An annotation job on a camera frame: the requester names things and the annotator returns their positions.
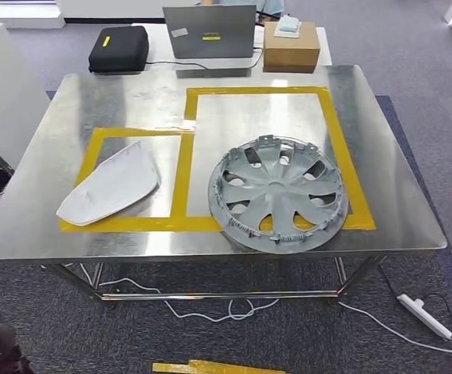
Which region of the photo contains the white curved plastic part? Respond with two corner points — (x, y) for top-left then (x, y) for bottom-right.
(56, 140), (160, 227)

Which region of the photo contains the stainless steel workbench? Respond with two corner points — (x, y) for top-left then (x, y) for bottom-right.
(0, 64), (448, 305)

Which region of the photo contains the yellow double rectangle tape outline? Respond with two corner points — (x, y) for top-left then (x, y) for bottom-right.
(58, 86), (376, 233)

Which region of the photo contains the grey plastic wheel cover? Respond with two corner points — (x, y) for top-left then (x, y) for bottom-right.
(208, 135), (350, 254)

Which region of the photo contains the grey laptop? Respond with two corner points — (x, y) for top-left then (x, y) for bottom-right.
(163, 4), (257, 79)

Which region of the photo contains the brown cardboard box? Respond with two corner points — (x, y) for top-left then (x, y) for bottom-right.
(262, 20), (321, 74)

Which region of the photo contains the yellow floor tape outline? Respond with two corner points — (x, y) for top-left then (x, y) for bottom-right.
(152, 359), (289, 374)

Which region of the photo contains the person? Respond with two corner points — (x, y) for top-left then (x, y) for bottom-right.
(200, 0), (286, 24)

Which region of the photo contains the pale blue pad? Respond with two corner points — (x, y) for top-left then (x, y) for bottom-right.
(278, 14), (301, 34)

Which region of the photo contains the black zip case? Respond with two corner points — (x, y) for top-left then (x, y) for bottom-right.
(89, 26), (150, 75)

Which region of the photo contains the white power strip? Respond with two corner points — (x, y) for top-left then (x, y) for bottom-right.
(397, 293), (452, 342)

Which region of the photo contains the white power strip cable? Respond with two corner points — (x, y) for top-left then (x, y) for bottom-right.
(41, 263), (452, 355)

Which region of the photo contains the black floor cable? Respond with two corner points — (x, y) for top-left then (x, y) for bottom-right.
(378, 263), (452, 337)

